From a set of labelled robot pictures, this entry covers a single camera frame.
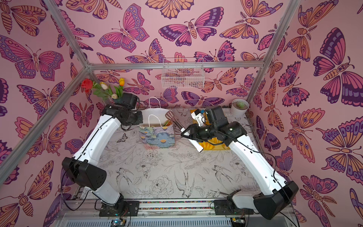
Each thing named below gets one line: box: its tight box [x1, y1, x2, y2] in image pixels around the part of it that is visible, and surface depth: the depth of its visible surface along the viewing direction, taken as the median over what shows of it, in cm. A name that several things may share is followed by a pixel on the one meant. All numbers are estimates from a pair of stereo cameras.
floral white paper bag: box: [138, 107, 175, 148], surface depth 84 cm
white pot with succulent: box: [230, 98, 250, 117], surface depth 109 cm
